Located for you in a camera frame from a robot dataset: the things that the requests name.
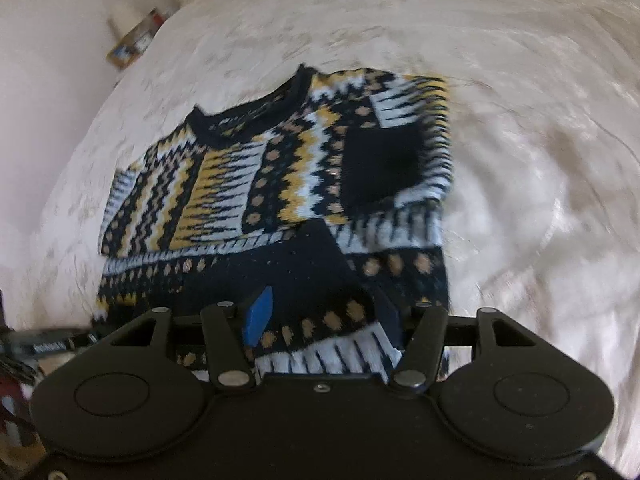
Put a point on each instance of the bed with white floral bedspread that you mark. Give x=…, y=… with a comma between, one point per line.
x=525, y=135

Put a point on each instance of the navy yellow patterned knit sweater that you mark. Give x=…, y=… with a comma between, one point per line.
x=300, y=185

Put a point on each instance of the small red box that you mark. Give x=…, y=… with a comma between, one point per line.
x=157, y=17

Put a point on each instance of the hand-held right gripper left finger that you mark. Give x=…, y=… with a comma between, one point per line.
x=259, y=315

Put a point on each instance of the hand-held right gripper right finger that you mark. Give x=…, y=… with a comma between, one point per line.
x=387, y=317

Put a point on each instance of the wooden photo frame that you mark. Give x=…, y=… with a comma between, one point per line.
x=129, y=50

